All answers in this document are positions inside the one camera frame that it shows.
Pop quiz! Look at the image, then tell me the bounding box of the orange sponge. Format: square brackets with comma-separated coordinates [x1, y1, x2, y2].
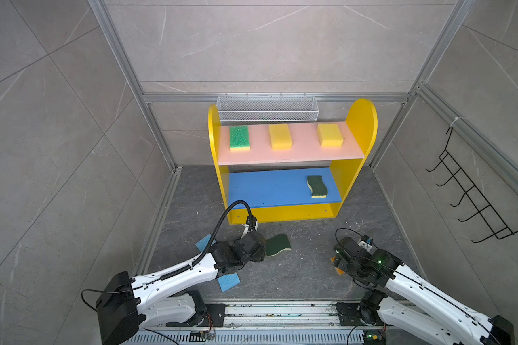
[331, 257, 345, 275]

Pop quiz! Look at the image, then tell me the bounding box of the dark green scourer sponge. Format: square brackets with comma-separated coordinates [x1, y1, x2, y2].
[306, 175, 328, 198]
[266, 234, 292, 257]

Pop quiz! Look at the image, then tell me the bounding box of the yellow sponge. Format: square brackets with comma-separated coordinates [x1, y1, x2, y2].
[268, 124, 293, 150]
[317, 123, 344, 148]

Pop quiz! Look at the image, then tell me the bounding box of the bright green sponge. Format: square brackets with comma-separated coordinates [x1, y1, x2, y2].
[229, 126, 250, 152]

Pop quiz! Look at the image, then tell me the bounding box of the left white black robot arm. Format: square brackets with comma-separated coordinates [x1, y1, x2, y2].
[95, 231, 267, 344]

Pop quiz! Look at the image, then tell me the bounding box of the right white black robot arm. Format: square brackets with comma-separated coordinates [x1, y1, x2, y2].
[332, 236, 515, 344]

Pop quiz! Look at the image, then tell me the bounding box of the pink upper shelf board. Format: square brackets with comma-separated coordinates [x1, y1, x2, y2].
[217, 122, 364, 165]

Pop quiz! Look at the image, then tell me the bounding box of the blue sponge lower left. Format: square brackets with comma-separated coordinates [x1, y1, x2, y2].
[217, 273, 240, 292]

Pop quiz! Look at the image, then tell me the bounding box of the blue sponge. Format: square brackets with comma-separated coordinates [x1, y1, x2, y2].
[196, 234, 212, 252]
[217, 273, 240, 292]

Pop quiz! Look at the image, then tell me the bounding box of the blue sponge far left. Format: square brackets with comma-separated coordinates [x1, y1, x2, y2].
[196, 234, 212, 252]

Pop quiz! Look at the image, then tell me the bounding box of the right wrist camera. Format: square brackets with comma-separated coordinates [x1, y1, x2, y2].
[358, 235, 374, 252]

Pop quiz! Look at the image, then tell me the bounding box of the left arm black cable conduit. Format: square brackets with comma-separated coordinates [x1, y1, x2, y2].
[159, 200, 256, 281]

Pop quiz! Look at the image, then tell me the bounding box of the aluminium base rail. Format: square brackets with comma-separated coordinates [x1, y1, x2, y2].
[124, 299, 420, 345]

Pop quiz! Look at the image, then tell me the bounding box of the white wire mesh basket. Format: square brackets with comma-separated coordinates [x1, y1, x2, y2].
[216, 96, 319, 124]

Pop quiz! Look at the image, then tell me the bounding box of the black wall hook rack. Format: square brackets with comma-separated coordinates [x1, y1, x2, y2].
[426, 126, 518, 244]

